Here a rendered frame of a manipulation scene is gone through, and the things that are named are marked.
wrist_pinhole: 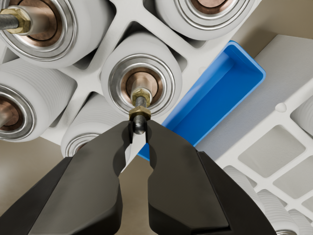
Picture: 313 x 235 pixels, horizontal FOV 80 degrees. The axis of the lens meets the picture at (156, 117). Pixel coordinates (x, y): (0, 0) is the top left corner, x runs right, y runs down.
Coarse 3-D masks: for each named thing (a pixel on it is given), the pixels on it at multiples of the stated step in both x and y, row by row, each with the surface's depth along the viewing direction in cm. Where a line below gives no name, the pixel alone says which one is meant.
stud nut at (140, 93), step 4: (136, 92) 18; (140, 92) 18; (144, 92) 18; (132, 96) 18; (136, 96) 18; (140, 96) 18; (144, 96) 18; (148, 96) 18; (132, 100) 18; (148, 100) 18; (132, 104) 18; (148, 104) 18
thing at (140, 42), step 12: (132, 36) 26; (144, 36) 24; (156, 36) 30; (120, 48) 20; (132, 48) 20; (144, 48) 20; (156, 48) 20; (168, 48) 27; (108, 60) 20; (168, 60) 20; (108, 72) 20; (180, 72) 22; (180, 84) 22; (108, 96) 22; (168, 108) 23
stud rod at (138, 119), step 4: (136, 100) 17; (140, 100) 17; (144, 100) 17; (136, 104) 16; (140, 104) 16; (144, 104) 17; (136, 116) 14; (140, 116) 14; (136, 120) 14; (140, 120) 14; (144, 120) 14; (136, 124) 13; (140, 124) 13; (144, 124) 14; (136, 128) 14; (140, 128) 14; (144, 128) 14; (136, 132) 14; (140, 132) 14
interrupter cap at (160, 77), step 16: (128, 64) 20; (144, 64) 20; (160, 64) 20; (112, 80) 21; (128, 80) 21; (160, 80) 21; (112, 96) 21; (128, 96) 22; (160, 96) 22; (128, 112) 22; (160, 112) 23
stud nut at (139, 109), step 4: (136, 108) 15; (140, 108) 14; (144, 108) 15; (132, 112) 14; (136, 112) 14; (140, 112) 14; (144, 112) 14; (148, 112) 15; (132, 116) 14; (144, 116) 15; (148, 116) 15; (132, 120) 15
